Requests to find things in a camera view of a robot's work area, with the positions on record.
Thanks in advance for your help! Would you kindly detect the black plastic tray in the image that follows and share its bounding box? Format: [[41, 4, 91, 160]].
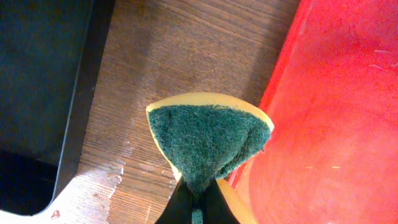
[[1, 0, 115, 216]]

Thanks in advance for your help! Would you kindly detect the green and yellow sponge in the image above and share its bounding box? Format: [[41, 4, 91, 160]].
[[146, 92, 274, 224]]

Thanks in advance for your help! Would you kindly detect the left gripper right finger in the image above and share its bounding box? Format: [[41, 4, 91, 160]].
[[201, 179, 239, 224]]

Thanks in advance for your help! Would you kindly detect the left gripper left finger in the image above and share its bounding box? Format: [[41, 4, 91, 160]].
[[155, 180, 193, 224]]

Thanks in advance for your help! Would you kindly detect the red plastic serving tray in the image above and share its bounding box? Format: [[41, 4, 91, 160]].
[[230, 0, 397, 223]]

